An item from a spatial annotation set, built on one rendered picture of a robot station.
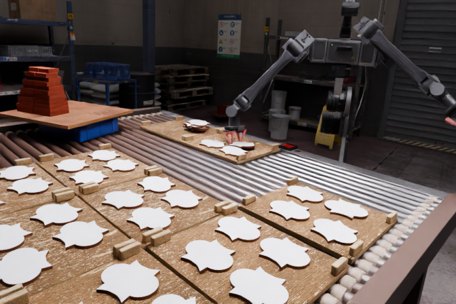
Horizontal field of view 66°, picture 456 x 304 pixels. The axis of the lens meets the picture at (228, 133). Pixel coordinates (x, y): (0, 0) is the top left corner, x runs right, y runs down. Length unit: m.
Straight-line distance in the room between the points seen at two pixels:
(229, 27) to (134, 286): 7.10
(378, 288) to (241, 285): 0.32
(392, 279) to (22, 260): 0.89
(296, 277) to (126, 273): 0.41
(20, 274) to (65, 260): 0.10
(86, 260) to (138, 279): 0.16
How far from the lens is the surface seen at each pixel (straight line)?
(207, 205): 1.22
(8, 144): 2.08
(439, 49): 6.21
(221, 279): 0.90
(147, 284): 0.87
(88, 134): 2.01
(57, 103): 2.09
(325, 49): 2.37
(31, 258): 1.02
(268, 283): 0.89
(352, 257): 1.06
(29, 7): 5.83
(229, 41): 7.71
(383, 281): 0.98
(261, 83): 1.83
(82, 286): 0.91
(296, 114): 6.51
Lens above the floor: 1.48
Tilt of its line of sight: 15 degrees down
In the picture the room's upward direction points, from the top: 3 degrees clockwise
